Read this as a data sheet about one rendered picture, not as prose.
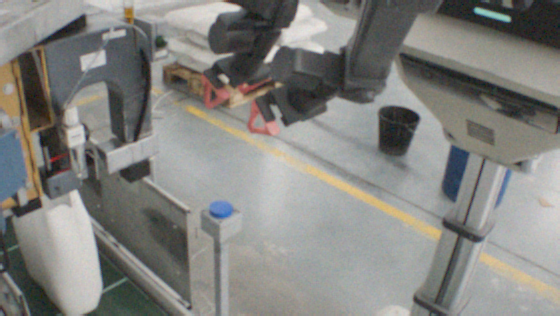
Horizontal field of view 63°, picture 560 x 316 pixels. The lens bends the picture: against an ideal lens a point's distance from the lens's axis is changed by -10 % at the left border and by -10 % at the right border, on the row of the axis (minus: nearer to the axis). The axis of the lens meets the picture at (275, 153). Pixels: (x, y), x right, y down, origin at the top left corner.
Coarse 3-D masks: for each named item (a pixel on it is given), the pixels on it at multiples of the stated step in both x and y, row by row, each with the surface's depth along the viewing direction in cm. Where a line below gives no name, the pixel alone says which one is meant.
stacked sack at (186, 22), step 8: (192, 8) 402; (200, 8) 400; (208, 8) 400; (216, 8) 401; (224, 8) 401; (232, 8) 407; (168, 16) 393; (176, 16) 387; (184, 16) 383; (192, 16) 382; (200, 16) 383; (208, 16) 385; (176, 24) 383; (184, 24) 379; (192, 24) 375
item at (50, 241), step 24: (24, 216) 136; (48, 216) 127; (72, 216) 132; (24, 240) 143; (48, 240) 131; (72, 240) 133; (48, 264) 135; (72, 264) 136; (96, 264) 145; (48, 288) 145; (72, 288) 140; (96, 288) 147; (72, 312) 145
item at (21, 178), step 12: (0, 132) 63; (12, 132) 63; (0, 144) 61; (12, 144) 64; (0, 156) 62; (12, 156) 64; (0, 168) 62; (12, 168) 64; (24, 168) 67; (0, 180) 63; (12, 180) 65; (24, 180) 67; (0, 192) 63; (12, 192) 65
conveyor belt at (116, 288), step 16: (16, 240) 178; (0, 256) 169; (16, 256) 170; (16, 272) 163; (112, 272) 168; (32, 288) 157; (112, 288) 162; (128, 288) 163; (32, 304) 151; (48, 304) 152; (112, 304) 155; (128, 304) 156; (144, 304) 157
